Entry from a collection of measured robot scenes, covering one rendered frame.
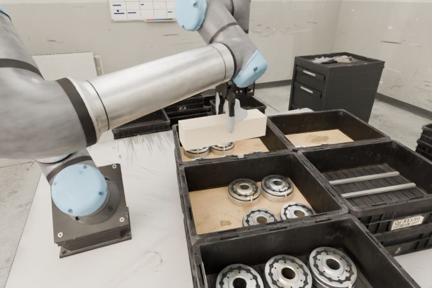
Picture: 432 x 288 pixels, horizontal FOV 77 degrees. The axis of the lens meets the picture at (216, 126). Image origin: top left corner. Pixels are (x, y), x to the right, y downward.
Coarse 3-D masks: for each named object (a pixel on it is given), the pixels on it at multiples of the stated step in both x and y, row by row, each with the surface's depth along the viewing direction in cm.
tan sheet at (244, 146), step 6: (258, 138) 122; (240, 144) 117; (246, 144) 117; (252, 144) 117; (258, 144) 117; (240, 150) 112; (246, 150) 112; (252, 150) 112; (258, 150) 112; (264, 150) 112; (186, 156) 108; (210, 156) 108; (216, 156) 108
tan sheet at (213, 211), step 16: (192, 192) 88; (208, 192) 88; (224, 192) 88; (192, 208) 82; (208, 208) 82; (224, 208) 82; (240, 208) 82; (272, 208) 82; (208, 224) 76; (224, 224) 76; (240, 224) 76
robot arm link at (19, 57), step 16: (0, 16) 34; (0, 32) 32; (16, 32) 36; (0, 48) 31; (16, 48) 33; (0, 64) 30; (16, 64) 31; (32, 64) 34; (48, 160) 63; (64, 160) 66
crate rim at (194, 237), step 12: (252, 156) 90; (264, 156) 90; (276, 156) 90; (180, 168) 83; (192, 216) 66; (312, 216) 66; (324, 216) 66; (192, 228) 62; (240, 228) 62; (252, 228) 62; (192, 240) 60
